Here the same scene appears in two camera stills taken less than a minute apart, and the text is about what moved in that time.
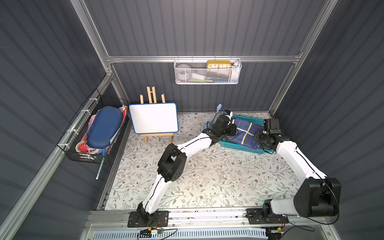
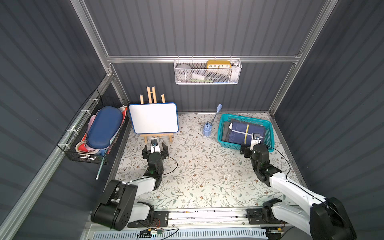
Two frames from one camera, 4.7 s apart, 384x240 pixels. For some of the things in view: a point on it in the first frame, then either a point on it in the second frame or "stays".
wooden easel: [145, 135] stays
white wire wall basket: [207, 71] stays
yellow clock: [218, 64] stays
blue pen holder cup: [208, 125] stays
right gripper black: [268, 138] -> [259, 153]
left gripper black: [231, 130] -> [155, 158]
